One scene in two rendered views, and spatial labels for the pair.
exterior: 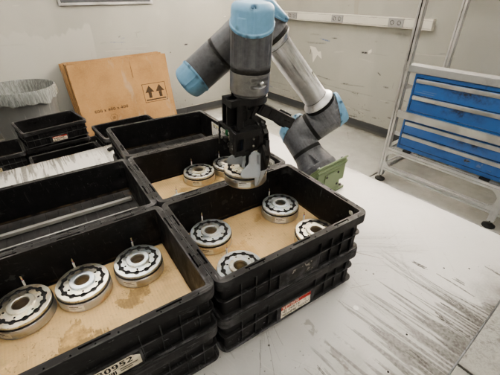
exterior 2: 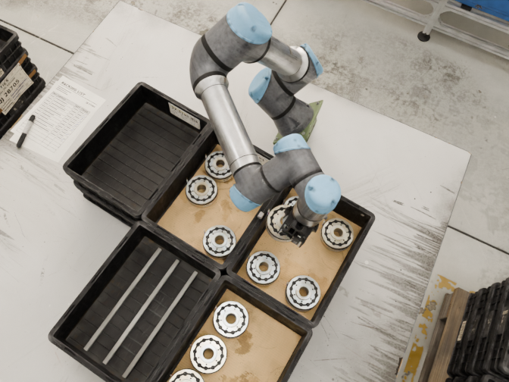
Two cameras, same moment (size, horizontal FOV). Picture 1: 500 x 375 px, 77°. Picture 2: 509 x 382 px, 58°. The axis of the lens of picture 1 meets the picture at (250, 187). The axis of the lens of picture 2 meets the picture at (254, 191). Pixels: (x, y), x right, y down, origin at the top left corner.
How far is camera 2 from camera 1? 0.98 m
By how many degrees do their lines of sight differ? 39
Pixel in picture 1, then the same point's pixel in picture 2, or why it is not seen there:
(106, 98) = not seen: outside the picture
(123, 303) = (241, 351)
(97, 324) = (237, 371)
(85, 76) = not seen: outside the picture
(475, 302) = (436, 224)
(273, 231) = not seen: hidden behind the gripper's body
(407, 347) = (402, 280)
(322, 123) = (299, 86)
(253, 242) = (293, 257)
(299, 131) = (276, 96)
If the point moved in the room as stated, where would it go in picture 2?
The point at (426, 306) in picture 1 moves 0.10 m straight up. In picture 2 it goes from (408, 241) to (420, 232)
